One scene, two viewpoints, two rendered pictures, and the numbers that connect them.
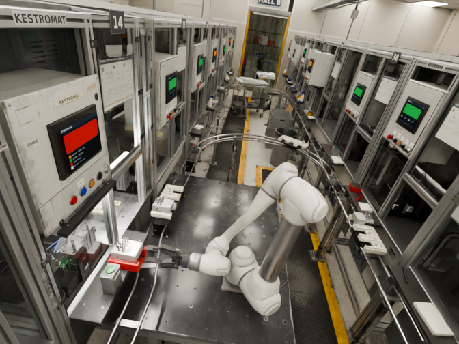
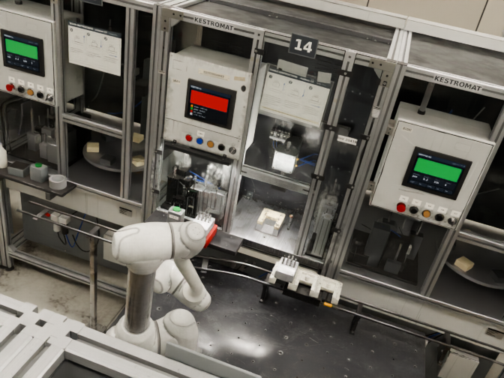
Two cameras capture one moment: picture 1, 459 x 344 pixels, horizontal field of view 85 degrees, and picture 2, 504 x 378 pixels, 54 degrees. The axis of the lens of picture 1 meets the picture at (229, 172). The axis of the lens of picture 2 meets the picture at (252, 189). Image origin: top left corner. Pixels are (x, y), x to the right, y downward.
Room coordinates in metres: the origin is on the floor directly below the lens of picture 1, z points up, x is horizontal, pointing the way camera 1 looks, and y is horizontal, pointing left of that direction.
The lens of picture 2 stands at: (1.51, -1.62, 2.54)
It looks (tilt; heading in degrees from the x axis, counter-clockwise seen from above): 31 degrees down; 101
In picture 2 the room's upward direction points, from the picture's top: 11 degrees clockwise
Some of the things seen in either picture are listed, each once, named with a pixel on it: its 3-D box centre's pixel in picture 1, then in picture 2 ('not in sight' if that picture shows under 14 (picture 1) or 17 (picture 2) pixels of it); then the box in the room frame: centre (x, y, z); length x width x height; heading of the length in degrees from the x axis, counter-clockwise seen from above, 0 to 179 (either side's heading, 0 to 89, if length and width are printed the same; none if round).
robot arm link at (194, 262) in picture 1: (195, 261); not in sight; (0.87, 0.11, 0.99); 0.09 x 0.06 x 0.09; 179
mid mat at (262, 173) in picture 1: (272, 183); not in sight; (3.38, -0.71, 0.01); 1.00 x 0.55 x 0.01; 179
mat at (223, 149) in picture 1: (236, 123); not in sight; (5.86, 0.00, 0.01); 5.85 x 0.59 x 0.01; 179
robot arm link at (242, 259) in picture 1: (241, 264); (178, 333); (1.02, -0.16, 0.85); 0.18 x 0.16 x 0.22; 36
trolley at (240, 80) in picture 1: (249, 96); not in sight; (6.80, -0.22, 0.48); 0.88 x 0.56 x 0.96; 107
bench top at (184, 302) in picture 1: (215, 235); (265, 359); (1.41, 0.03, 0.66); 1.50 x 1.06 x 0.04; 179
